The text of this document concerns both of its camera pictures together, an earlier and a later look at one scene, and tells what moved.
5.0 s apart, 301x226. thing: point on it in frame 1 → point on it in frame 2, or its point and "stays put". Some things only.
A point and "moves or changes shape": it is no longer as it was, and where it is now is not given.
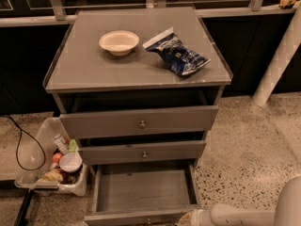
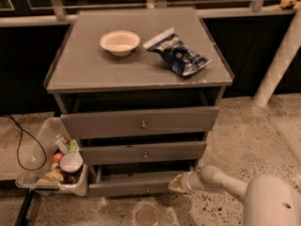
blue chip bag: [182, 59] stays put
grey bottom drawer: [142, 194] moves or changes shape
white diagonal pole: [279, 60] stays put
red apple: [56, 157] stays put
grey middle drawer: [112, 153] stays put
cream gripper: [199, 217] → [186, 182]
